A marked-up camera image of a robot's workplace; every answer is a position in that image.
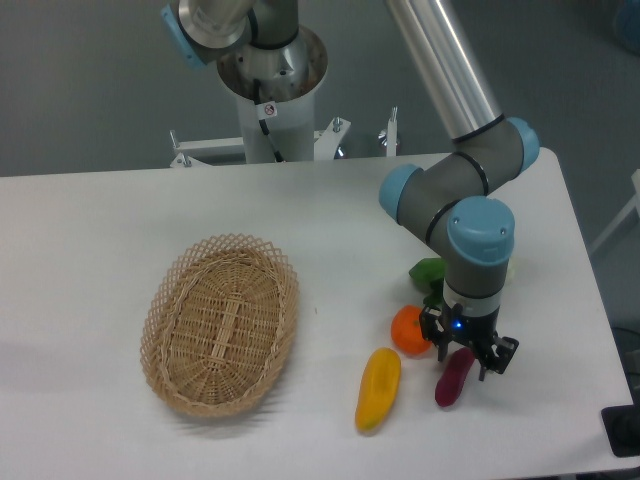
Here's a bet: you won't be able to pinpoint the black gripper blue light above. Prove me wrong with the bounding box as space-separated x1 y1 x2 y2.
419 303 519 382

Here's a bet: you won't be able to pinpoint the purple sweet potato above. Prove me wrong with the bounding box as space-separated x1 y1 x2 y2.
434 348 475 408

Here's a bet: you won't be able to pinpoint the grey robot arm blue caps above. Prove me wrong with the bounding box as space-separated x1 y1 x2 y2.
161 1 540 374

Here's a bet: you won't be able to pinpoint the orange mandarin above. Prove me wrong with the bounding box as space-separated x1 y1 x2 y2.
390 305 432 356

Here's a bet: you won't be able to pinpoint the green bok choy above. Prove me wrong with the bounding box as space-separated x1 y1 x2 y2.
408 257 519 309

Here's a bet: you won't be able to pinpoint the yellow mango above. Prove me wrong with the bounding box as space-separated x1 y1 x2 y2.
354 347 402 434

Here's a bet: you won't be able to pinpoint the black device at table edge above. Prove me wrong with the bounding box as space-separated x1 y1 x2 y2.
601 405 639 458

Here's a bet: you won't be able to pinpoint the woven wicker basket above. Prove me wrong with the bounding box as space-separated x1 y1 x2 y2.
140 234 299 418

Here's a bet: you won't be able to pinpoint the white frame at right edge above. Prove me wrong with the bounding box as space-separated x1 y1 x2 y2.
587 170 639 258

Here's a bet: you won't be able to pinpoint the white metal base frame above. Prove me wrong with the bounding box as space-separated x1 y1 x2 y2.
168 106 403 168

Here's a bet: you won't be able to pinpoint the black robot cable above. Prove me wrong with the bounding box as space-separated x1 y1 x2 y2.
252 78 286 164

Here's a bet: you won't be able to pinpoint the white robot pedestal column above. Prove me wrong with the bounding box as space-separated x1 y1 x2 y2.
217 26 328 164

